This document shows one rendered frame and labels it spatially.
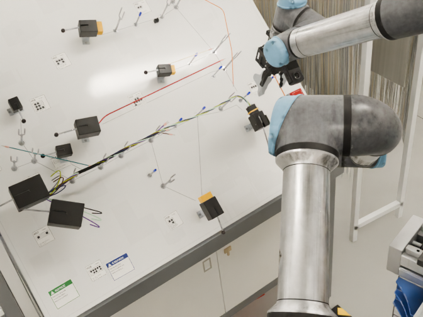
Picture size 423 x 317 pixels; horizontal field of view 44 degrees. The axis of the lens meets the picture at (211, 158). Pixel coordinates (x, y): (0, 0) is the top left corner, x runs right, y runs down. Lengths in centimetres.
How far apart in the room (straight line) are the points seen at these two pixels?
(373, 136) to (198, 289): 111
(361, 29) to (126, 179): 89
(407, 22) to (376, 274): 184
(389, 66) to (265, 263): 118
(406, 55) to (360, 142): 166
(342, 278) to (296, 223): 186
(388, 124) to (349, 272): 184
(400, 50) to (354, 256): 106
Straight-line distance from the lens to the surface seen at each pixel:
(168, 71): 177
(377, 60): 276
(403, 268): 140
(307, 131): 94
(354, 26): 118
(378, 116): 98
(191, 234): 172
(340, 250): 287
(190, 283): 187
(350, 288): 271
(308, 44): 128
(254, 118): 179
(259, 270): 209
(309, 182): 92
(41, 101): 174
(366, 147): 98
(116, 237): 166
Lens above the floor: 210
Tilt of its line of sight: 37 degrees down
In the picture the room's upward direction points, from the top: 8 degrees counter-clockwise
